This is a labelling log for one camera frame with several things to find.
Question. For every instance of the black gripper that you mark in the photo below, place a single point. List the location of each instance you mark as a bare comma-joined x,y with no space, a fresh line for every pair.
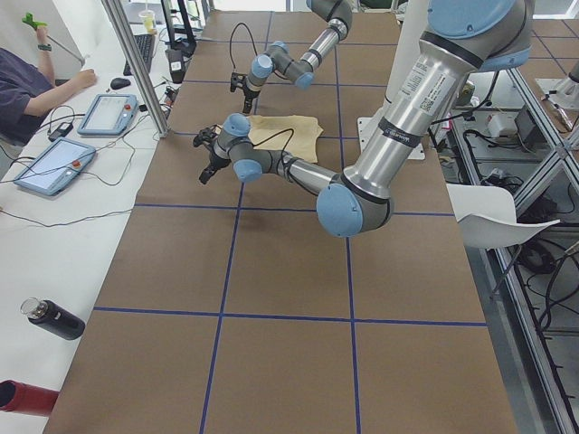
213,159
249,92

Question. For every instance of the cream long-sleeve graphic shirt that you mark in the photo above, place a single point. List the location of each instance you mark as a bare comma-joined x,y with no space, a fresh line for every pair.
296,134

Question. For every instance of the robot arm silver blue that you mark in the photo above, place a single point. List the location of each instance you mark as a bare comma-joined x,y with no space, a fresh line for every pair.
460,37
299,71

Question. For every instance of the far blue teach pendant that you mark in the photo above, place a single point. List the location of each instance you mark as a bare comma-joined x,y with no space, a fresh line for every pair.
109,115

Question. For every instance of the blue teach pendant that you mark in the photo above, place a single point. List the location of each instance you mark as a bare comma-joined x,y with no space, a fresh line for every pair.
56,167
109,115

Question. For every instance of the black keyboard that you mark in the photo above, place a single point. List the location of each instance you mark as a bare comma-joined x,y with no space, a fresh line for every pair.
145,43

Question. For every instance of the black computer mouse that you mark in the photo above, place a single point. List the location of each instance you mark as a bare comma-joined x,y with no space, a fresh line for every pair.
119,83

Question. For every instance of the yellow drink cup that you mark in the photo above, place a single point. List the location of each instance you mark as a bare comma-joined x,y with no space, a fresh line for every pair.
148,19

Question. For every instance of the near blue teach pendant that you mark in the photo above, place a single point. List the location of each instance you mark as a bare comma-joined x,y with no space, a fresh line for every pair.
56,167

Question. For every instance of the black power adapter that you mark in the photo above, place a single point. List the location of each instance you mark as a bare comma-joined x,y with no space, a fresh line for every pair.
61,131

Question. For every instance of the seated person dark shirt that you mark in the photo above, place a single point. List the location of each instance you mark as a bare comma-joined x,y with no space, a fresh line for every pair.
29,93

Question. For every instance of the black water bottle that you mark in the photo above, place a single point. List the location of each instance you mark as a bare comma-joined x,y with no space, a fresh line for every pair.
52,318

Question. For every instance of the green plastic clamp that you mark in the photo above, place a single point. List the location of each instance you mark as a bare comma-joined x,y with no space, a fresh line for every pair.
29,20

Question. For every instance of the white plastic chair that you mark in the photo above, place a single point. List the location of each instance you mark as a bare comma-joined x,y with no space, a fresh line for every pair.
487,217

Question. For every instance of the red bottle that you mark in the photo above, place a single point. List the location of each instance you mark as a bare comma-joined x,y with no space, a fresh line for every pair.
27,399

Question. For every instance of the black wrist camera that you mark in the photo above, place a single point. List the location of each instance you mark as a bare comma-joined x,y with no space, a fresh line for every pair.
237,81
206,136

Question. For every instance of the aluminium frame post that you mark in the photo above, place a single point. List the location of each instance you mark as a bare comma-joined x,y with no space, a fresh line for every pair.
119,21

